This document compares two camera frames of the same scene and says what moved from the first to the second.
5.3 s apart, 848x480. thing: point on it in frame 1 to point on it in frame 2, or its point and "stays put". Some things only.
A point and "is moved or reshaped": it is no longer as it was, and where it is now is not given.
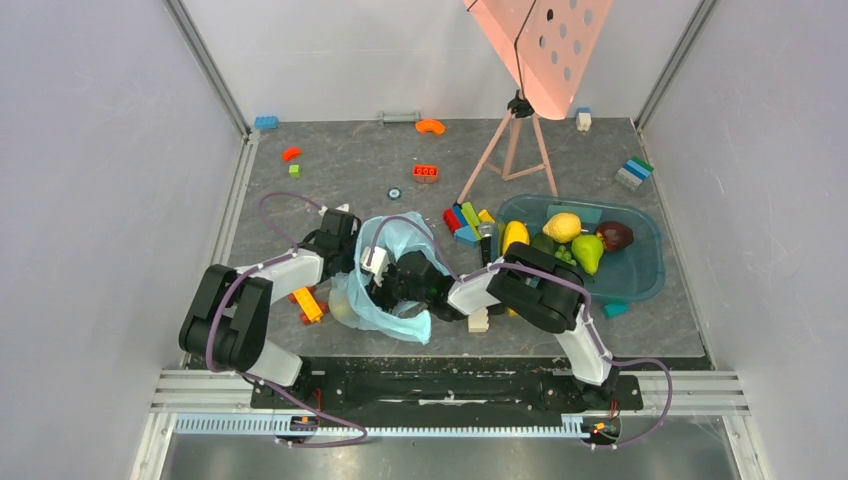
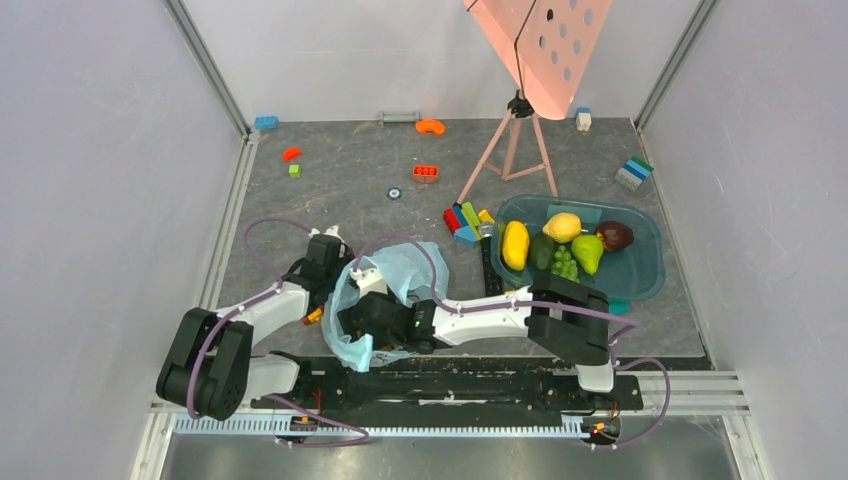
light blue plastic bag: [351, 301] is moved or reshaped
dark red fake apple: [615, 235] stays put
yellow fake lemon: [563, 227] stays put
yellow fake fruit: [515, 232] stays put
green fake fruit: [588, 250] stays put
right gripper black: [403, 283] to [370, 317]
